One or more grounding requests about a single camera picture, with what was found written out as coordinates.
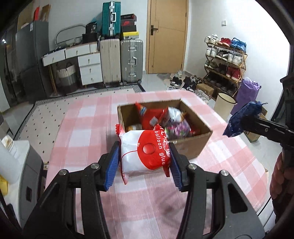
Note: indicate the silver suitcase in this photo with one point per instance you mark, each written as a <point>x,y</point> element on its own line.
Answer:
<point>131,62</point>

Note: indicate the woven laundry basket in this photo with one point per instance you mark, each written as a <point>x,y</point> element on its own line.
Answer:
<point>66,75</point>

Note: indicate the wooden door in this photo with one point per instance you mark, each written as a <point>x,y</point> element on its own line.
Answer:
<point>167,46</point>

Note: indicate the yellow packet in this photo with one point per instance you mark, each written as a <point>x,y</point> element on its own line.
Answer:
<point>3,183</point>

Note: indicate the red shoe box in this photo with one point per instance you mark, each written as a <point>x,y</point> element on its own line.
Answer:
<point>128,23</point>

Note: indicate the patterned dotted rug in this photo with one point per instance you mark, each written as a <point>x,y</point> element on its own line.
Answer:
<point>46,115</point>

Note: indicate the cream trash bin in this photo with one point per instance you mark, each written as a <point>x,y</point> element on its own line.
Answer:
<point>221,105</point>

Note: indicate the group of sneakers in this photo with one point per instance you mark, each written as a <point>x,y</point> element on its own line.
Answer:
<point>176,81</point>

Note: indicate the small cardboard box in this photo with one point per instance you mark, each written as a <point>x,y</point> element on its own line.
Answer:
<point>205,88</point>

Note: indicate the large printed cardboard box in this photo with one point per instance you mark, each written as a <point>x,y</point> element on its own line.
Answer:
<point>253,137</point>

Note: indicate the person's right forearm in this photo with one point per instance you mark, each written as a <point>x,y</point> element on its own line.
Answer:
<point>284,213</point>

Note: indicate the white red noodle snack packet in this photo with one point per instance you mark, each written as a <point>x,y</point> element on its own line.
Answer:
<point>174,113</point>

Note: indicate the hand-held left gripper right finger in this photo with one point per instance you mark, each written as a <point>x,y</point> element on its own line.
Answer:
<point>175,170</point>

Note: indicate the grey refrigerator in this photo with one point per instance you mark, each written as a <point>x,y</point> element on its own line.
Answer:
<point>34,57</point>

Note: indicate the white red round-label packet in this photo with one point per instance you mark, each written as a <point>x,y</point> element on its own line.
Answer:
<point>142,154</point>

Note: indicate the red blue-label snack packet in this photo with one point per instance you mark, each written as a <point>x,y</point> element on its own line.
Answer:
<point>147,113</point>

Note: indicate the beige suitcase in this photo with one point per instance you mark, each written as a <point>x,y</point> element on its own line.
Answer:
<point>110,62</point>

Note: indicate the wooden shoe rack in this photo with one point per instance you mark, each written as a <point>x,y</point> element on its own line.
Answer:
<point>234,80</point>

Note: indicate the blue cookie packet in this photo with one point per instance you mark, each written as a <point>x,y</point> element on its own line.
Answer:
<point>241,117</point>

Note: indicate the beige pastry packet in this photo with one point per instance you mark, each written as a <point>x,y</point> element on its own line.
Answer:
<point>134,127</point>

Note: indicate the black red-lid shoe box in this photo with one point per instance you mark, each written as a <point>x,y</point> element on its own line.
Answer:
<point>127,16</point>

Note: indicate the red paper bag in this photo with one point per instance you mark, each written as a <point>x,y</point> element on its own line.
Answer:
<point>36,13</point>

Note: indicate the shoe rack with shoes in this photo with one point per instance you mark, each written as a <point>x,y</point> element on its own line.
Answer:
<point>232,72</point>

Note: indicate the purple candy bag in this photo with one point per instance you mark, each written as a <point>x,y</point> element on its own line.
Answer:
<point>181,127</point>

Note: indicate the tall flat cardboard box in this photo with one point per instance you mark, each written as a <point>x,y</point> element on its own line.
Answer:
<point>46,12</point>

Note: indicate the white desk with drawers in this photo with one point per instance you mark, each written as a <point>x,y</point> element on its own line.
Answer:
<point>89,69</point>

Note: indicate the grey doormat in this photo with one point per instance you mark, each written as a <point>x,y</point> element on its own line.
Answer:
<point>164,77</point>

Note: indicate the black printed box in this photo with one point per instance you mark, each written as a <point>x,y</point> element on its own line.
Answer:
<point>91,27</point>

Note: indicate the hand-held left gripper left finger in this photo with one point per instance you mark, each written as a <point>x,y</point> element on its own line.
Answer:
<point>112,165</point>

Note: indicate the purple gift bag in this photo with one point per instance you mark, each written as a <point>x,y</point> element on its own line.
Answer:
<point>247,94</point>

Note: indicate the curved metal frame rack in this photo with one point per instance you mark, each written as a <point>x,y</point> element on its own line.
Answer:
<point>56,38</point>

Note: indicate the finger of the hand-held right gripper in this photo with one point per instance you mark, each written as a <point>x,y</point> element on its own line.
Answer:
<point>266,129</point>

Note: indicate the teal suitcase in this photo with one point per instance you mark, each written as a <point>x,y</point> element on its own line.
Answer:
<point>108,20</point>

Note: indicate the brown cardboard box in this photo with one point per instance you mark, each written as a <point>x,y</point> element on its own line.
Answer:
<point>195,144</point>

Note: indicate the person's right hand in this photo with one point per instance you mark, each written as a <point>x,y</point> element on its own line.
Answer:
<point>279,174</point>

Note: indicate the light grey side table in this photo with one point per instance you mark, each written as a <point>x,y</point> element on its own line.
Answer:
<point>29,179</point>

